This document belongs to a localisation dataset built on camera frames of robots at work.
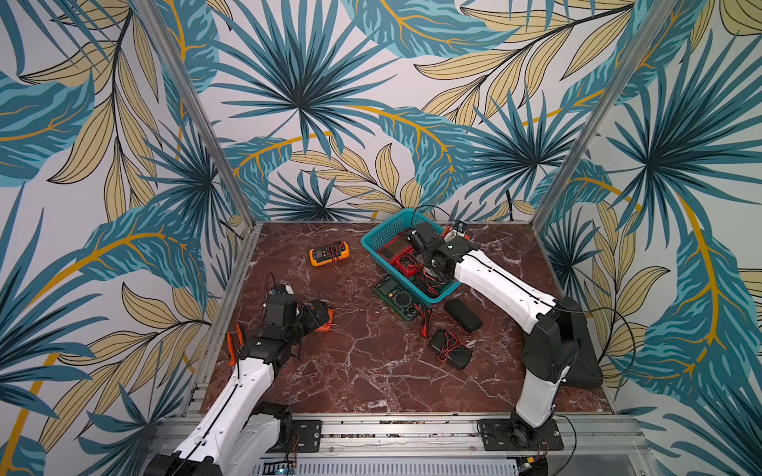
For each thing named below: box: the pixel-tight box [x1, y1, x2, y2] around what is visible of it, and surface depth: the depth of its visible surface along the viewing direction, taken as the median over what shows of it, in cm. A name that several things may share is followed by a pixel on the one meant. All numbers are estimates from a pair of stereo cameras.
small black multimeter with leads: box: [428, 329, 473, 370], surface depth 87 cm
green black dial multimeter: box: [373, 274, 426, 322], surface depth 98 cm
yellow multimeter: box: [308, 240, 351, 267], surface depth 107 cm
